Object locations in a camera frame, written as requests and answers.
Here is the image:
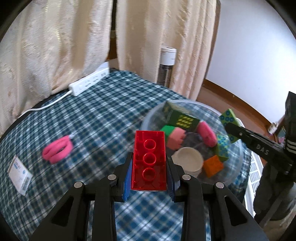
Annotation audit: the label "cream curtain right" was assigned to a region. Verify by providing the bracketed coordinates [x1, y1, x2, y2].
[115, 0, 220, 100]

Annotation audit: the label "red toy brick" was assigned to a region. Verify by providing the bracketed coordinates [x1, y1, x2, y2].
[131, 131, 167, 191]

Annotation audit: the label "white medicine box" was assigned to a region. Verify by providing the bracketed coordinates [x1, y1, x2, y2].
[8, 155, 33, 196]

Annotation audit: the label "blue plaid tablecloth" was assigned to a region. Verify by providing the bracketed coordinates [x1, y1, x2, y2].
[0, 68, 251, 241]

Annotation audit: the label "cream patterned curtain left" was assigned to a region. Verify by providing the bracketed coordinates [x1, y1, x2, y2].
[1, 1, 113, 133]

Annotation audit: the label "pink and green block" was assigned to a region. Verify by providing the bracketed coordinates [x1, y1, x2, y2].
[161, 126, 186, 151]

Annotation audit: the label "white tower heater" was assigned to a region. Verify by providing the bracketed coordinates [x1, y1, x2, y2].
[157, 46, 177, 87]

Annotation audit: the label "orange toy brick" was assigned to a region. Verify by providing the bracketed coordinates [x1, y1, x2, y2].
[203, 155, 224, 178]

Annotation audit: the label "green brick blue dots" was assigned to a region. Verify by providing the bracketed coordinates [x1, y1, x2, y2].
[215, 134, 229, 162]

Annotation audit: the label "dark green tea box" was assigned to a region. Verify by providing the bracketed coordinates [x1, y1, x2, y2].
[162, 101, 200, 132]

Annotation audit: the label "pink foam roller straight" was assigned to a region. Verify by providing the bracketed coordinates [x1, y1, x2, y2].
[196, 121, 217, 148]

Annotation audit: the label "white plastic basket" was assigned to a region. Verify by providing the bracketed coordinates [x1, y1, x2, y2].
[230, 140, 263, 216]

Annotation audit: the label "white ceramic cup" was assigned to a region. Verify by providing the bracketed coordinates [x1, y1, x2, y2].
[171, 147, 204, 178]

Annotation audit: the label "white power strip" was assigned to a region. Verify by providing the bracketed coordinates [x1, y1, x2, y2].
[68, 67, 109, 96]

